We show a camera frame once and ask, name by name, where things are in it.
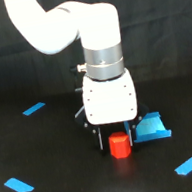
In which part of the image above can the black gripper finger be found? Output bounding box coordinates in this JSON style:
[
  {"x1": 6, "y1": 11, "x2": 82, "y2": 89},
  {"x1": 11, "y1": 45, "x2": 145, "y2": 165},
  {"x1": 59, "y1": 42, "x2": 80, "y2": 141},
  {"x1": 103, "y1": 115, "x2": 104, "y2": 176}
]
[
  {"x1": 128, "y1": 124, "x2": 137, "y2": 151},
  {"x1": 94, "y1": 127, "x2": 104, "y2": 155}
]

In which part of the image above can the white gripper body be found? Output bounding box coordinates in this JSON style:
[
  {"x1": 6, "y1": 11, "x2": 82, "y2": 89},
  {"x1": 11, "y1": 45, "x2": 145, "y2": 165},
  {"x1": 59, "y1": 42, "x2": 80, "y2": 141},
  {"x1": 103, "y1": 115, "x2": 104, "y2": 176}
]
[{"x1": 75, "y1": 69, "x2": 149, "y2": 129}]

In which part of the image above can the red hexagonal block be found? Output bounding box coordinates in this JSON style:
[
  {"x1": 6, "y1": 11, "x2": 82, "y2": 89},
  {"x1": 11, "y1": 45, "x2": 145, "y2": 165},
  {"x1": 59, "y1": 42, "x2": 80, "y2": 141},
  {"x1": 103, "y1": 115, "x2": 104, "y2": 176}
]
[{"x1": 108, "y1": 131, "x2": 131, "y2": 159}]

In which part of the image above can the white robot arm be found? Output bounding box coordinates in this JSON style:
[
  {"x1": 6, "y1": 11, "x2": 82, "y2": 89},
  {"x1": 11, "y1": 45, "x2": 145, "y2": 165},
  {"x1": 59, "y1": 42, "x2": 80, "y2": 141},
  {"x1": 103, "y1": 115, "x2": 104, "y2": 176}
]
[{"x1": 4, "y1": 0, "x2": 148, "y2": 148}]

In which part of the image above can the blue tape strip back left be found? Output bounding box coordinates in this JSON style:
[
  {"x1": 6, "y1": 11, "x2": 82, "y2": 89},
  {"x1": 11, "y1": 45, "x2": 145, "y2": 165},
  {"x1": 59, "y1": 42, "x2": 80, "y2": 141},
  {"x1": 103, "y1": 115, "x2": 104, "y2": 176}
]
[{"x1": 23, "y1": 102, "x2": 45, "y2": 116}]

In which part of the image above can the blue tape strip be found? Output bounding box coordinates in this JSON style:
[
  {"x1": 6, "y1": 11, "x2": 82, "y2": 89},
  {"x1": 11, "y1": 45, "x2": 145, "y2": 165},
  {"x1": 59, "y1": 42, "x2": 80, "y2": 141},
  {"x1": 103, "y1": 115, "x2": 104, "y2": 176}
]
[
  {"x1": 174, "y1": 157, "x2": 192, "y2": 176},
  {"x1": 23, "y1": 102, "x2": 45, "y2": 116},
  {"x1": 4, "y1": 178, "x2": 33, "y2": 192}
]

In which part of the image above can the blue tape strip front right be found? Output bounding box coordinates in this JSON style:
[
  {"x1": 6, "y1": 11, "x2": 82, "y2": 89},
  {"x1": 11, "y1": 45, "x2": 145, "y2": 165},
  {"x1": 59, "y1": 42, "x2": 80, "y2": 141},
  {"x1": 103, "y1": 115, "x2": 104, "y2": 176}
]
[{"x1": 174, "y1": 157, "x2": 192, "y2": 176}]

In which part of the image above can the blue tape strip front left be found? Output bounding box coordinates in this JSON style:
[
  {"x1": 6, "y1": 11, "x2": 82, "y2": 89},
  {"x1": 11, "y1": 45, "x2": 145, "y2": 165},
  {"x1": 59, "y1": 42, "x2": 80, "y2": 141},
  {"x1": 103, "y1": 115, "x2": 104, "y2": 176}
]
[{"x1": 4, "y1": 178, "x2": 33, "y2": 192}]

